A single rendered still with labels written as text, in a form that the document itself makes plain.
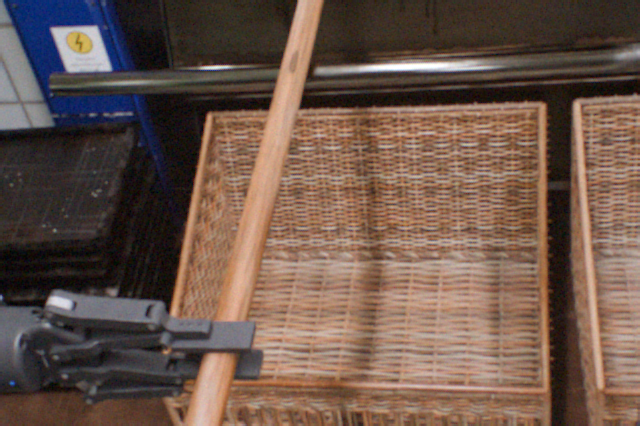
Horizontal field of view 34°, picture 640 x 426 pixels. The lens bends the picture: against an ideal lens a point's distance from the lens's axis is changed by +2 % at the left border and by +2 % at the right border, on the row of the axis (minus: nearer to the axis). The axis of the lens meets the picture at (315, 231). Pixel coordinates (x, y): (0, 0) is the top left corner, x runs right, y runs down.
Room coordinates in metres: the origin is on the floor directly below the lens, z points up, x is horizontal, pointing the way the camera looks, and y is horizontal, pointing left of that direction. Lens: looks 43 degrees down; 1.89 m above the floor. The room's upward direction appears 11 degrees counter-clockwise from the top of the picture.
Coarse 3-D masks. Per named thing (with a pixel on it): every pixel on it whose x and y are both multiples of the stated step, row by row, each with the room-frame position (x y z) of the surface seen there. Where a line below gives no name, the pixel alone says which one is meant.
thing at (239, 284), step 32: (320, 0) 1.12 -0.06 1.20; (288, 64) 0.99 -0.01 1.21; (288, 96) 0.93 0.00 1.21; (288, 128) 0.89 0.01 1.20; (256, 192) 0.79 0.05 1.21; (256, 224) 0.74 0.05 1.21; (256, 256) 0.70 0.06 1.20; (224, 288) 0.67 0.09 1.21; (224, 320) 0.63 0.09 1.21; (224, 384) 0.56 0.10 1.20; (192, 416) 0.53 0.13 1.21; (224, 416) 0.54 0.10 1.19
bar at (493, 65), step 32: (320, 64) 1.03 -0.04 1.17; (352, 64) 1.02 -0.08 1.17; (384, 64) 1.01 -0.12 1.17; (416, 64) 1.00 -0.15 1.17; (448, 64) 0.99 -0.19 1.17; (480, 64) 0.98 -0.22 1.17; (512, 64) 0.97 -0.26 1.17; (544, 64) 0.96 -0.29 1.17; (576, 64) 0.95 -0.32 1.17; (608, 64) 0.94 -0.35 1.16; (64, 96) 1.10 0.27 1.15
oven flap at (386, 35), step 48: (192, 0) 1.46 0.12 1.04; (240, 0) 1.44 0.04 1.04; (288, 0) 1.42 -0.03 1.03; (336, 0) 1.40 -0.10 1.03; (384, 0) 1.38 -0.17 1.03; (432, 0) 1.36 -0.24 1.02; (480, 0) 1.34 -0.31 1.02; (528, 0) 1.32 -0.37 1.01; (576, 0) 1.30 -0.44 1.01; (624, 0) 1.28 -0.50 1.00; (192, 48) 1.44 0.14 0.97; (240, 48) 1.42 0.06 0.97; (336, 48) 1.38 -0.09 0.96; (384, 48) 1.36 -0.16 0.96; (432, 48) 1.34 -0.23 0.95; (480, 48) 1.32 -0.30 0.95; (528, 48) 1.29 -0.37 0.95
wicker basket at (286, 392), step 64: (256, 128) 1.40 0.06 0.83; (384, 128) 1.34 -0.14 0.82; (448, 128) 1.31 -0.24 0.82; (512, 128) 1.28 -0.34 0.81; (320, 192) 1.34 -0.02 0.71; (384, 192) 1.31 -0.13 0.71; (448, 192) 1.28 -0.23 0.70; (512, 192) 1.25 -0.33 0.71; (192, 256) 1.19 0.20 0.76; (320, 256) 1.31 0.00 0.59; (384, 256) 1.27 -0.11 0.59; (448, 256) 1.25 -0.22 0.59; (512, 256) 1.22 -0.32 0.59; (256, 320) 1.19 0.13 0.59; (320, 320) 1.16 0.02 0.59; (384, 320) 1.13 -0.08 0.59; (448, 320) 1.11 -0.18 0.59; (512, 320) 1.08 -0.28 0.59; (192, 384) 0.96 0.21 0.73; (256, 384) 0.94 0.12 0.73; (320, 384) 0.91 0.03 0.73; (384, 384) 0.89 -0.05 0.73; (448, 384) 0.87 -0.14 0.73; (512, 384) 0.96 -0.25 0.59
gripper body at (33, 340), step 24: (0, 312) 0.67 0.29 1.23; (24, 312) 0.66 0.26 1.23; (0, 336) 0.64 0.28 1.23; (24, 336) 0.64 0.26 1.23; (48, 336) 0.63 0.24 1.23; (72, 336) 0.63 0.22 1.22; (0, 360) 0.62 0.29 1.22; (24, 360) 0.62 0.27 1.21; (48, 360) 0.64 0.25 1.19; (72, 360) 0.63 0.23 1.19; (96, 360) 0.63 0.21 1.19; (0, 384) 0.62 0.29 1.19; (24, 384) 0.61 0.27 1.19; (72, 384) 0.63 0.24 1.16
